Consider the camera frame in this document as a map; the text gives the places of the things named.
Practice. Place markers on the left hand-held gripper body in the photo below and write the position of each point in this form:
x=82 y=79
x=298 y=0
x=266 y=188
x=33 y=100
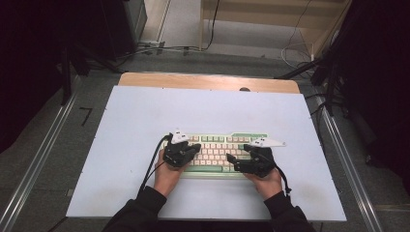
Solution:
x=175 y=154

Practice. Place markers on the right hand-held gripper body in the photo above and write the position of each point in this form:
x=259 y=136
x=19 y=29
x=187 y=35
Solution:
x=259 y=164

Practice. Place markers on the green and pink keyboard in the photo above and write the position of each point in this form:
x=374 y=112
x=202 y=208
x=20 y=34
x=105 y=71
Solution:
x=212 y=154

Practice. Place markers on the person's right hand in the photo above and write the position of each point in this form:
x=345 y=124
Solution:
x=266 y=187

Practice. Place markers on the person's left hand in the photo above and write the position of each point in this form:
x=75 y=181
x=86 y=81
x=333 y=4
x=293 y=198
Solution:
x=167 y=180

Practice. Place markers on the white table board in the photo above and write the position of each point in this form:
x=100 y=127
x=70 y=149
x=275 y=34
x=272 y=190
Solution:
x=206 y=109

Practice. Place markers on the wooden table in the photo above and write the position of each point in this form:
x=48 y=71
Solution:
x=193 y=82

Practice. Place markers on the black metal stand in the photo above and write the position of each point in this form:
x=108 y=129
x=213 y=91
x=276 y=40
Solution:
x=330 y=87
x=66 y=77

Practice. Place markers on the light wooden shelf unit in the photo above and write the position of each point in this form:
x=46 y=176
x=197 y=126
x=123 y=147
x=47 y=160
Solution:
x=257 y=16

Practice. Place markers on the black cabinet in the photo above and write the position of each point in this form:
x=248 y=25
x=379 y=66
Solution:
x=119 y=25

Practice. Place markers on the dark curtain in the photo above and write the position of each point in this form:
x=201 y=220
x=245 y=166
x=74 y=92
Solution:
x=29 y=64
x=383 y=80

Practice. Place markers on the aluminium floor rail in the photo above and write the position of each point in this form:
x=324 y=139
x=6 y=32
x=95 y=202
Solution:
x=366 y=206
x=35 y=164

